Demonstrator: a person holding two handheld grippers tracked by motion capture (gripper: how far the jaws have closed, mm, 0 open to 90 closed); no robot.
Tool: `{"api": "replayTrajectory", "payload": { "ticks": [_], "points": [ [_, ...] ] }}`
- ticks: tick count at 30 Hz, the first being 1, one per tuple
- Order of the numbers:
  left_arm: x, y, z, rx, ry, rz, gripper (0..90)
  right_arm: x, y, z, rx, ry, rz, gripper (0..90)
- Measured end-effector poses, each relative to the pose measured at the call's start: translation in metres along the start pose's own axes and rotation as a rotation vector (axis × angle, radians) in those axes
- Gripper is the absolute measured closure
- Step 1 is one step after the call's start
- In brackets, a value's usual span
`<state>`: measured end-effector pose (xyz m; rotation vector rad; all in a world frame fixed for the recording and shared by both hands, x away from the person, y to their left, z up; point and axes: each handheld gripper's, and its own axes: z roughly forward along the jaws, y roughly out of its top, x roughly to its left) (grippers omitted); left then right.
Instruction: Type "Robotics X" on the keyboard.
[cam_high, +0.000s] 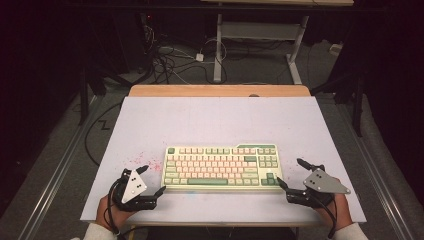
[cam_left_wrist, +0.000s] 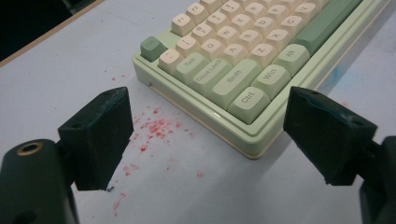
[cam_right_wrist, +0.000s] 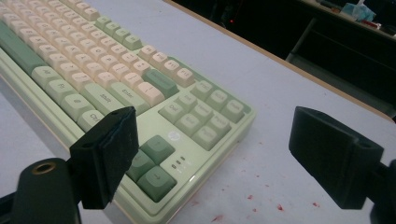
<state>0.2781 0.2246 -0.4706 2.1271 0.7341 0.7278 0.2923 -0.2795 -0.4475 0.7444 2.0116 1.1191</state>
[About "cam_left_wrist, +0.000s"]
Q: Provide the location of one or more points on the green and cream keyboard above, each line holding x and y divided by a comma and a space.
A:
249, 68

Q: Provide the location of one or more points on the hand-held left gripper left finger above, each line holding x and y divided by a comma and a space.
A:
96, 140

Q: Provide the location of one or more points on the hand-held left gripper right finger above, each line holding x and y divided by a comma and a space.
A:
327, 137

